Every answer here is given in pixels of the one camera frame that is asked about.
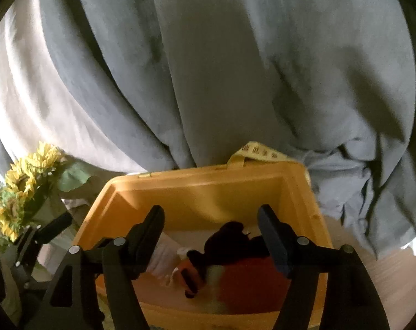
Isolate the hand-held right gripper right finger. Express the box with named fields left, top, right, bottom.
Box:
left=257, top=204, right=391, bottom=330

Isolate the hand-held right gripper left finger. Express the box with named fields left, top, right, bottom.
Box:
left=24, top=205, right=165, bottom=330

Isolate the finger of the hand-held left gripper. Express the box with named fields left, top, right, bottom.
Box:
left=10, top=212, right=73, bottom=289

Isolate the black mouse plush toy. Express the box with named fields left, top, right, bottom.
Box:
left=184, top=221, right=294, bottom=313

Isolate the orange plastic basket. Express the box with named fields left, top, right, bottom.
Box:
left=72, top=141, right=334, bottom=330

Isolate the grey green vase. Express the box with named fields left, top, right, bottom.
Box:
left=29, top=192, right=78, bottom=227

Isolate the sunflower bouquet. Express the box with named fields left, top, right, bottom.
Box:
left=0, top=142, right=92, bottom=244

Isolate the pale pink curtain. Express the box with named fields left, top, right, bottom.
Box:
left=0, top=0, right=150, bottom=179

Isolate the white sheer curtain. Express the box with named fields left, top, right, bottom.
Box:
left=399, top=232, right=416, bottom=257

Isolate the wide grey curtain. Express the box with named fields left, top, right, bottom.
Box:
left=36, top=0, right=416, bottom=260

